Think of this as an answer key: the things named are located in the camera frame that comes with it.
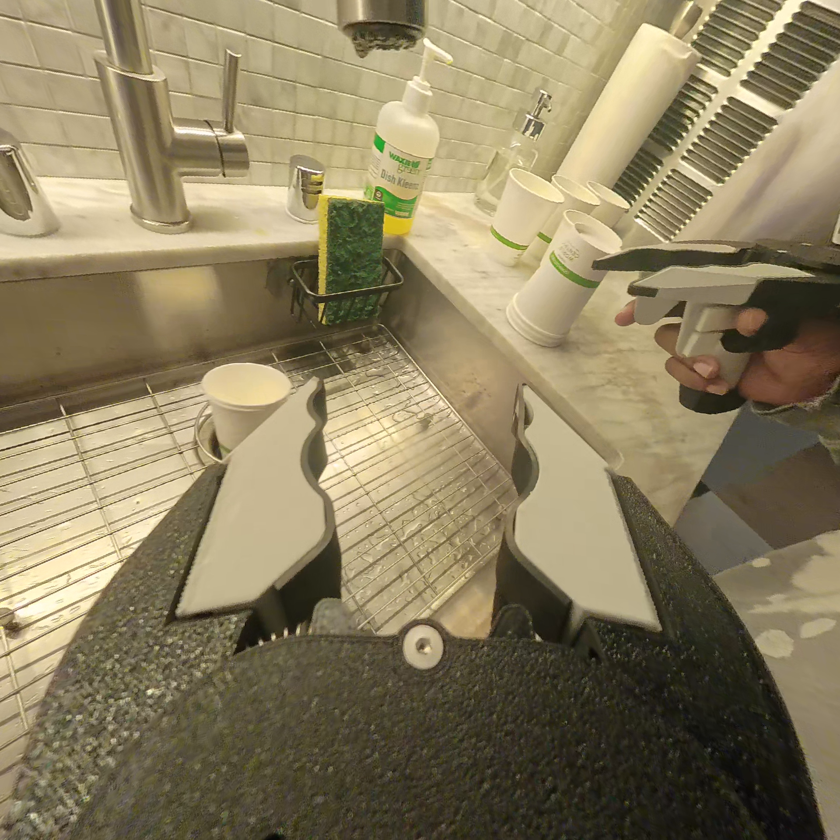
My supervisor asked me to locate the brushed steel faucet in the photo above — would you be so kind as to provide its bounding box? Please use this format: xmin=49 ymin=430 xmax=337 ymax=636
xmin=92 ymin=0 xmax=429 ymax=234

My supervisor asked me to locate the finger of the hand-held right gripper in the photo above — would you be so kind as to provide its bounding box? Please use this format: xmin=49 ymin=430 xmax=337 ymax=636
xmin=626 ymin=262 xmax=765 ymax=326
xmin=591 ymin=238 xmax=767 ymax=272

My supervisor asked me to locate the chrome tap handle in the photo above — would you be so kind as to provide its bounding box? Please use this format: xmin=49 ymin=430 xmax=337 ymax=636
xmin=0 ymin=128 xmax=61 ymax=237

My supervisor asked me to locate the white paper cup green band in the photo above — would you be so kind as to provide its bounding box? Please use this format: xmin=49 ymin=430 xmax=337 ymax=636
xmin=587 ymin=180 xmax=631 ymax=231
xmin=538 ymin=174 xmax=601 ymax=263
xmin=201 ymin=362 xmax=293 ymax=460
xmin=489 ymin=167 xmax=565 ymax=266

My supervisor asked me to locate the black wire sponge holder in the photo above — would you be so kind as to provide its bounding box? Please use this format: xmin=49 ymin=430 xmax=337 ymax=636
xmin=266 ymin=249 xmax=404 ymax=326

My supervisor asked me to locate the stack of paper cups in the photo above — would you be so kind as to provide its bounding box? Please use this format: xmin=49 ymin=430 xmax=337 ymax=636
xmin=505 ymin=210 xmax=624 ymax=349

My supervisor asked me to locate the stainless steel sink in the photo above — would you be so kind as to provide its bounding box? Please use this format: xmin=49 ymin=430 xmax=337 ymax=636
xmin=0 ymin=243 xmax=624 ymax=788

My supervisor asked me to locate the green and yellow sponge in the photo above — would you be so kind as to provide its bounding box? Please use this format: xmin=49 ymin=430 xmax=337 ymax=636
xmin=318 ymin=195 xmax=386 ymax=327

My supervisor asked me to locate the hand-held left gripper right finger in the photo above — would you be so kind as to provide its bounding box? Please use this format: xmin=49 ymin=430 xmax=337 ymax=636
xmin=495 ymin=382 xmax=664 ymax=649

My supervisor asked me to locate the chrome counter cap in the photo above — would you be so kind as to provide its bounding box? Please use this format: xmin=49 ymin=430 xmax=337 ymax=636
xmin=287 ymin=155 xmax=326 ymax=224

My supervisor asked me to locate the metal wire sink grid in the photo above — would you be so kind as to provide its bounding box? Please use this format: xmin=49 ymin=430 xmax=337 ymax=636
xmin=0 ymin=322 xmax=519 ymax=788

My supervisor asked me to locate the clear glass soap dispenser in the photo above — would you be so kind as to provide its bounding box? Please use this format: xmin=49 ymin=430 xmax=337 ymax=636
xmin=474 ymin=88 xmax=553 ymax=217

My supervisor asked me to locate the white paper towel roll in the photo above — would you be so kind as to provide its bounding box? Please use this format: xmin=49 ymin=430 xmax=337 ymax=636
xmin=556 ymin=21 xmax=704 ymax=198

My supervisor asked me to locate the dish soap pump bottle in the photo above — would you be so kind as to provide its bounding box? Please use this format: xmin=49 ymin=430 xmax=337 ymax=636
xmin=367 ymin=38 xmax=454 ymax=237

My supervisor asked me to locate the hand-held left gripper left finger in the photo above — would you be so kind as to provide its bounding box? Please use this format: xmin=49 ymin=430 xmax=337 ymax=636
xmin=174 ymin=376 xmax=342 ymax=637

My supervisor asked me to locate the person's right hand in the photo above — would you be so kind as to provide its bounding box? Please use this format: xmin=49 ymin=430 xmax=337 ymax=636
xmin=616 ymin=298 xmax=840 ymax=408

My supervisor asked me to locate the stainless appliance with vents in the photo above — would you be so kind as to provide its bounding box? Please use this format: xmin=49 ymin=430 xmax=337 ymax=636
xmin=610 ymin=0 xmax=840 ymax=244

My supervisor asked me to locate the metal sink drain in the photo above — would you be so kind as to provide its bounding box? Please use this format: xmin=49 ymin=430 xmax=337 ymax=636
xmin=192 ymin=400 xmax=231 ymax=468

